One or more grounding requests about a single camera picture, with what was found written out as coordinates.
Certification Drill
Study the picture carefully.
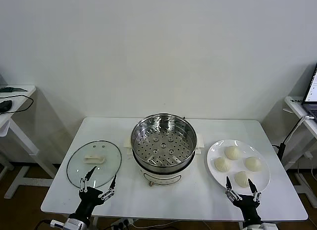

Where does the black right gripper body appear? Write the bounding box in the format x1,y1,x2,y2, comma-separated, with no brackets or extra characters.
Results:
232,194,263,224

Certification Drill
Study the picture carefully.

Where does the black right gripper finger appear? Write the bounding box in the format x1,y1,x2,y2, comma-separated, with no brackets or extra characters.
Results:
224,176,243,202
248,178,262,201

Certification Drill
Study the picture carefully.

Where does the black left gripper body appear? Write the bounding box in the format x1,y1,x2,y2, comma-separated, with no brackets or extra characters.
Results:
78,186,105,217

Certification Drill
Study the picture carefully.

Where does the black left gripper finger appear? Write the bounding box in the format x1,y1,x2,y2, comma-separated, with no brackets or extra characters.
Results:
98,174,118,201
79,166,98,193

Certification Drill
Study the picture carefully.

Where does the white steamed baozi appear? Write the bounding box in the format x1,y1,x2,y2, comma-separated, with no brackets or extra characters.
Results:
244,156,264,172
224,145,241,160
234,171,254,188
213,156,232,172

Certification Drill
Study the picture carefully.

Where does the glass lid with cream handle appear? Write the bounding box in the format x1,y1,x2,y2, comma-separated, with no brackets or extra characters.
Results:
66,140,123,190

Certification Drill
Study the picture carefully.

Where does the perforated steel steamer basket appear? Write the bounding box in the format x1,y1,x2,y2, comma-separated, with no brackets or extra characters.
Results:
130,113,198,167

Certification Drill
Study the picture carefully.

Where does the white round plate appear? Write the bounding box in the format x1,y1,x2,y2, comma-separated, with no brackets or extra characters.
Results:
207,139,271,196

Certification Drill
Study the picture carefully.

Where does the white power strip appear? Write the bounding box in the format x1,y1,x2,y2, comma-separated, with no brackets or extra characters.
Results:
110,219,136,230

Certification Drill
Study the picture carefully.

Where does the white electric cooker pot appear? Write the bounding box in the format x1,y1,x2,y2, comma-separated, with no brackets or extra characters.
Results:
123,133,206,188

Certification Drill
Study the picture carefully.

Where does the white work table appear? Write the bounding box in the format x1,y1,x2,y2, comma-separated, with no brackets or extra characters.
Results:
41,117,309,230

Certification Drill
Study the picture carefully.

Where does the white side table with laptop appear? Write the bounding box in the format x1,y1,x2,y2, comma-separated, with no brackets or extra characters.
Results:
283,95,317,208

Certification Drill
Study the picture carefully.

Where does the white side table with mouse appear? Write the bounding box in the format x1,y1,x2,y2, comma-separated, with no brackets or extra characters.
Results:
0,85,60,200

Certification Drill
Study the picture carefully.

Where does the dark grey laptop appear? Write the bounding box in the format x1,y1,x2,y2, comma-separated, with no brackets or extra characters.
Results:
301,63,317,122

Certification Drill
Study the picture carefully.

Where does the dark green flat tool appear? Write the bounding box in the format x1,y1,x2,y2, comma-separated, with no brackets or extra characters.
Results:
0,86,28,92

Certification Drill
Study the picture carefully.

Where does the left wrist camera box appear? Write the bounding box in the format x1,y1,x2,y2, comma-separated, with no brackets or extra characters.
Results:
50,219,66,230

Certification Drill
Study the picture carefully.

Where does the laptop charging cable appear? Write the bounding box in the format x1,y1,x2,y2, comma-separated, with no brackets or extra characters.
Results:
271,115,315,151

